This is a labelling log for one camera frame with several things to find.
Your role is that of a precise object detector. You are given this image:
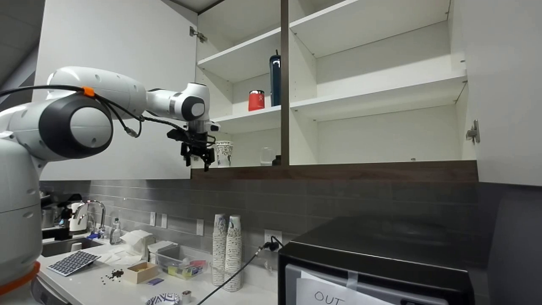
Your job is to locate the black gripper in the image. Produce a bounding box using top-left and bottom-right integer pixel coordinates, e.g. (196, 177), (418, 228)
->
(166, 126), (218, 173)

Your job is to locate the red cup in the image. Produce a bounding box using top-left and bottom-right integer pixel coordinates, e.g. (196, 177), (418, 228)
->
(247, 89), (266, 112)

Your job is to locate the patterned paper cup stack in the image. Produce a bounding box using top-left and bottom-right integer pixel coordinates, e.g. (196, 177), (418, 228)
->
(210, 212), (229, 287)
(224, 214), (244, 294)

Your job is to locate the white paper bag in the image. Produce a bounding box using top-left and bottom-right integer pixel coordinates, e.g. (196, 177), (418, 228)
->
(120, 229), (156, 256)

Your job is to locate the clear plastic container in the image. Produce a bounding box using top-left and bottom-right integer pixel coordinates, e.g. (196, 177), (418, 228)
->
(156, 248), (208, 282)

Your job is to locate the clear soap bottle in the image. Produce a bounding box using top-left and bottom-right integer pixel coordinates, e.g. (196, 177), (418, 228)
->
(108, 217), (124, 246)

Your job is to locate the dark blue bottle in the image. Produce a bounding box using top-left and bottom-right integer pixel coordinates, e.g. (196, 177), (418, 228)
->
(268, 50), (283, 109)

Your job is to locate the metal door hinge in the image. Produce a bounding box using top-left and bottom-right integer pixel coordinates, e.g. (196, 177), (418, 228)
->
(464, 119), (481, 145)
(188, 24), (208, 45)

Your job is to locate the steel kettle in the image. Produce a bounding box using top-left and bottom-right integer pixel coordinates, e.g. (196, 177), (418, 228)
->
(66, 199), (107, 234)

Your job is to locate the small cardboard box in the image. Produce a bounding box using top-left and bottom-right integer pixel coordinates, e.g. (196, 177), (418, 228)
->
(122, 262), (159, 287)

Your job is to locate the white cabinet door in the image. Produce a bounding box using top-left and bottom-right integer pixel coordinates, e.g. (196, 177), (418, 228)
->
(449, 0), (542, 189)
(32, 0), (200, 184)

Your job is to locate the steel sink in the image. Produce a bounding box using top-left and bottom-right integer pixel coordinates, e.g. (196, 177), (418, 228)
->
(41, 236), (103, 260)

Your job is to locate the grey ribbed mat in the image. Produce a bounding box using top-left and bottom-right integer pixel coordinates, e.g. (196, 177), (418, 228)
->
(49, 250), (100, 278)

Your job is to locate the white cabinet with shelves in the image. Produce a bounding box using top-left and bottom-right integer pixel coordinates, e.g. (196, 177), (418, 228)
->
(193, 0), (471, 168)

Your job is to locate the white paper sign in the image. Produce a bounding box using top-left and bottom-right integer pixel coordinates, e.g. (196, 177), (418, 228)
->
(295, 270), (396, 305)

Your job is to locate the black microwave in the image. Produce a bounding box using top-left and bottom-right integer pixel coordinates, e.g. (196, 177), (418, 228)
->
(276, 214), (493, 305)

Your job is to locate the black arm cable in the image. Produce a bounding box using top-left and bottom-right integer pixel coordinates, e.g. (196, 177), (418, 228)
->
(0, 84), (188, 141)

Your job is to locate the white double wall outlet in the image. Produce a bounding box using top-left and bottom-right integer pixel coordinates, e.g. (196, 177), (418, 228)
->
(263, 229), (285, 256)

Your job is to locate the black power cable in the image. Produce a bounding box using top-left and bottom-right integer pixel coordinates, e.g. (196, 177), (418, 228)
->
(196, 236), (285, 305)

